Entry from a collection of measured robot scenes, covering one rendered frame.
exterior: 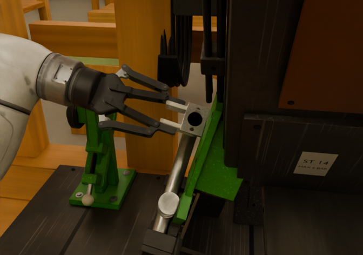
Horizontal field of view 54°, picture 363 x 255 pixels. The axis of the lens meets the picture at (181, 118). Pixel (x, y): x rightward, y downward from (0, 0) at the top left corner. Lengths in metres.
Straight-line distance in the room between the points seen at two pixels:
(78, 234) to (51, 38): 0.55
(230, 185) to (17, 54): 0.43
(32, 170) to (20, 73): 0.52
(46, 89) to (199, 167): 0.30
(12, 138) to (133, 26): 0.39
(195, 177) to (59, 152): 0.70
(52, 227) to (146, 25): 0.52
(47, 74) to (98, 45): 0.40
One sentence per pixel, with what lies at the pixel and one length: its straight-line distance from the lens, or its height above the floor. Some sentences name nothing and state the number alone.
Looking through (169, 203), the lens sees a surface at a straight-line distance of 0.63.
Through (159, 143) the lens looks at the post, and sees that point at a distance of 1.01.
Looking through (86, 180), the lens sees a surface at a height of 0.99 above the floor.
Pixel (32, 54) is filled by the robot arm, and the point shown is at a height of 1.31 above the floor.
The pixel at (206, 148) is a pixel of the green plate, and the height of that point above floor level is 1.21.
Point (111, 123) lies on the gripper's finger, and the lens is 0.65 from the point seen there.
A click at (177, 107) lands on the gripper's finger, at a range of 0.65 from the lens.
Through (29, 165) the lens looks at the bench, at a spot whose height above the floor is 0.88.
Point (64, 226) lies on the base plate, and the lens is 0.90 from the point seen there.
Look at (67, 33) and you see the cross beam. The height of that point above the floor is 1.25.
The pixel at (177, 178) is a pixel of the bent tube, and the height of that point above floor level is 1.05.
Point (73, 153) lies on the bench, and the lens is 1.18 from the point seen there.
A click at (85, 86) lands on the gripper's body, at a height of 1.26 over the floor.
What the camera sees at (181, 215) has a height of 1.09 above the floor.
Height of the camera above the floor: 1.50
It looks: 27 degrees down
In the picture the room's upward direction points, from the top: straight up
